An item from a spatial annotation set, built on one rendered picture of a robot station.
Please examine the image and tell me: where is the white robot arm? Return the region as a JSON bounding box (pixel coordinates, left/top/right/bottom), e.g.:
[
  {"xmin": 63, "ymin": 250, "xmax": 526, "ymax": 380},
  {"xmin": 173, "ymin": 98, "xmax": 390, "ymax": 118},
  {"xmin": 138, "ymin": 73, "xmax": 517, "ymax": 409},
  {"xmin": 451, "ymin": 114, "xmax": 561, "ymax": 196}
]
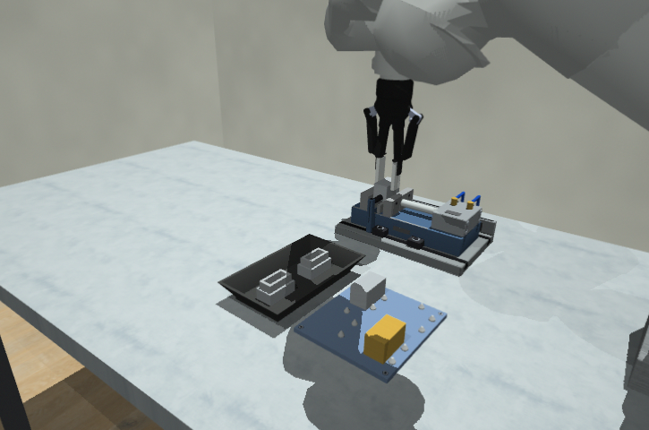
[{"xmin": 324, "ymin": 0, "xmax": 649, "ymax": 132}]

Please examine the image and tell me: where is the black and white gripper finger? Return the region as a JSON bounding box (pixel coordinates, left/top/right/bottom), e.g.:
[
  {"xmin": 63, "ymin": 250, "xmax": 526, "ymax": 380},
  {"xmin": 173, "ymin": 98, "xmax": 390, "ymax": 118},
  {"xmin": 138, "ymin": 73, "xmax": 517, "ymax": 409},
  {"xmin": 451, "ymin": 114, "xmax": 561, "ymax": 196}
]
[
  {"xmin": 390, "ymin": 108, "xmax": 423, "ymax": 191},
  {"xmin": 363, "ymin": 106, "xmax": 391, "ymax": 183}
]

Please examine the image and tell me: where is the yellow rectangular block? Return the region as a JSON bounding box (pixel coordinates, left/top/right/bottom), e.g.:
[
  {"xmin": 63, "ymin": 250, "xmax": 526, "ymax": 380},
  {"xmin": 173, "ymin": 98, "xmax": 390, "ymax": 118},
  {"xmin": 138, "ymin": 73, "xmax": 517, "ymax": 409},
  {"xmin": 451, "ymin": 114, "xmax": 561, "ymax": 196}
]
[{"xmin": 363, "ymin": 314, "xmax": 406, "ymax": 364}]

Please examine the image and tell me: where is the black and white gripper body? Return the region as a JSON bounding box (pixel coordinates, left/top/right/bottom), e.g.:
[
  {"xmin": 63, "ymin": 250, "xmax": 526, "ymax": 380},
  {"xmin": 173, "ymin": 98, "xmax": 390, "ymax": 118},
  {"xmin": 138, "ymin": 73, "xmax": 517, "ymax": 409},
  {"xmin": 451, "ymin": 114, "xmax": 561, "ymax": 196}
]
[{"xmin": 374, "ymin": 78, "xmax": 414, "ymax": 125}]

